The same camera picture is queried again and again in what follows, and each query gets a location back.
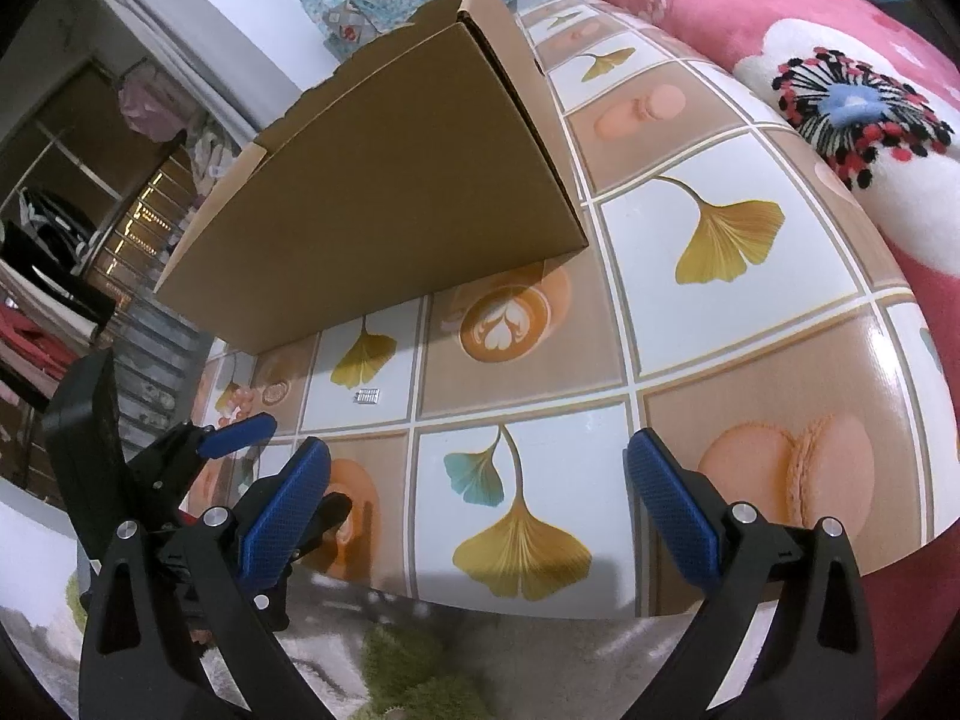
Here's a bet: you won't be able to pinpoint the white curtain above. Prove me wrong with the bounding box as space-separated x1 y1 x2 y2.
79 0 260 143

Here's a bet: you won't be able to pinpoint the pink hanging garment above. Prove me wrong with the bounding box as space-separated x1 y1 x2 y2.
118 67 188 140

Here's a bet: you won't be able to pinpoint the green white shaggy rug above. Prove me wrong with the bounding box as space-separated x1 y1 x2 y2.
0 562 698 720

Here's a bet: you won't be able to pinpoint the brown cardboard box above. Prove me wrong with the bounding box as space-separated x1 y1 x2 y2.
152 0 590 355

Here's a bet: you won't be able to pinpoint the dark hanging clothes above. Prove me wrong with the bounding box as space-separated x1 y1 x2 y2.
0 187 117 323

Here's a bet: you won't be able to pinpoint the red hanging garment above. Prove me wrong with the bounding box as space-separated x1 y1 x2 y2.
0 300 83 406

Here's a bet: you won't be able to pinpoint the pink floral blanket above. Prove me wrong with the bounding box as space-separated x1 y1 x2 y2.
577 0 960 720

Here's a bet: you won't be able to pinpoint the warm string lights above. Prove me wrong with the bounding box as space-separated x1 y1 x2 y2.
97 165 200 278

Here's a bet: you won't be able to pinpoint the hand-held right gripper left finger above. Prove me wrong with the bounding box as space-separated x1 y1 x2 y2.
77 435 333 720

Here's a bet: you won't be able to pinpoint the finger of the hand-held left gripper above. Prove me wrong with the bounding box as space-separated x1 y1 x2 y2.
150 412 277 481
300 493 353 552

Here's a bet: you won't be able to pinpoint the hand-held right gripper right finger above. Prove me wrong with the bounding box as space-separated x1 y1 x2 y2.
622 427 878 720

